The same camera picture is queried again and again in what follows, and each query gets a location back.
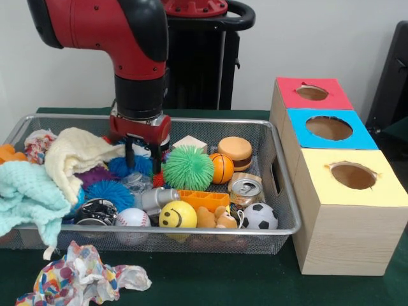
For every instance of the silver pull-tab can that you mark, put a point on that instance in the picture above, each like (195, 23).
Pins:
(245, 191)

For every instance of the shallow mesh bin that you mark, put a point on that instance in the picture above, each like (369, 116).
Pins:
(255, 153)

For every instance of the mint green cloth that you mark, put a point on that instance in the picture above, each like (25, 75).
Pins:
(25, 191)

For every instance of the green spiky ball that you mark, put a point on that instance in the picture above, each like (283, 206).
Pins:
(188, 167)

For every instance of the cream white cloth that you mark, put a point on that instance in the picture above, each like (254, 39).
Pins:
(73, 150)

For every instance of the colourful dotted cloth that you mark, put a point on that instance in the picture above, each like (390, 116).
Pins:
(79, 277)

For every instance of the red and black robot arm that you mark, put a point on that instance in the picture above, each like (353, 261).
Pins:
(95, 25)

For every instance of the wooden box with three holes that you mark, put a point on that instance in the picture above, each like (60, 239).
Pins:
(344, 239)

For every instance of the orange toy basketball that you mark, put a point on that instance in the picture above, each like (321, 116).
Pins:
(222, 168)

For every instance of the yellow ball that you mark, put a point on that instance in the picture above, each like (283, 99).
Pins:
(177, 215)

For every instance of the toy hamburger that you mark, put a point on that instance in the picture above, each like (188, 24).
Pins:
(235, 153)

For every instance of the dark green table cloth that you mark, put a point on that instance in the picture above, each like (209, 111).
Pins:
(400, 130)
(223, 280)

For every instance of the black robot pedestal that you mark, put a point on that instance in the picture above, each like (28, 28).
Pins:
(207, 79)

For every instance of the small clear plastic container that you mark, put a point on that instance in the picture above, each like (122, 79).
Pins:
(137, 183)

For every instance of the black and white soccer ball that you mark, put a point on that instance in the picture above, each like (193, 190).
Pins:
(259, 216)

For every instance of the orange plastic tray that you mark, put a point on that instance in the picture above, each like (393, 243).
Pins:
(204, 199)

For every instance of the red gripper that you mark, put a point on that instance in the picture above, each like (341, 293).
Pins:
(143, 130)

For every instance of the black upright panel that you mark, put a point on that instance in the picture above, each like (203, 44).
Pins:
(392, 79)

